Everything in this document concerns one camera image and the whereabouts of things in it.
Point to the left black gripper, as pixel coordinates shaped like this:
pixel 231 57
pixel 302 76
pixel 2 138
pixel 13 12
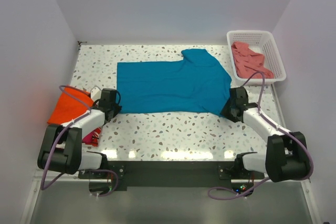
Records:
pixel 117 108

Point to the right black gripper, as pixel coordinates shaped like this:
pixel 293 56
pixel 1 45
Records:
pixel 225 113

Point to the blue t shirt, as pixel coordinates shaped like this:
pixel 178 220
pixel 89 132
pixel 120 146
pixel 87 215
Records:
pixel 197 83

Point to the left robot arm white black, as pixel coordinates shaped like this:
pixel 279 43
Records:
pixel 61 149

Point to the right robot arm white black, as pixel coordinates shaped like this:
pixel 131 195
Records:
pixel 286 156

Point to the magenta folded t shirt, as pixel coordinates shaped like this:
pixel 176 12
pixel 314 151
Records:
pixel 92 138

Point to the orange folded t shirt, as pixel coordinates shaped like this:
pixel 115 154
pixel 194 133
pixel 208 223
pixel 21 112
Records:
pixel 68 108

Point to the salmon pink t shirt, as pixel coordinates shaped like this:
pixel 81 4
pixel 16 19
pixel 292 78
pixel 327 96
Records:
pixel 248 62

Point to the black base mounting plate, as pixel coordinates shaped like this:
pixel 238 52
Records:
pixel 125 174

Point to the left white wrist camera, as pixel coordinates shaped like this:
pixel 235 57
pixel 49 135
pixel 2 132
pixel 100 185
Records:
pixel 95 93

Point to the aluminium rail frame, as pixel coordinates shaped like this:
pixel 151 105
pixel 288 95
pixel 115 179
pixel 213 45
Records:
pixel 180 174

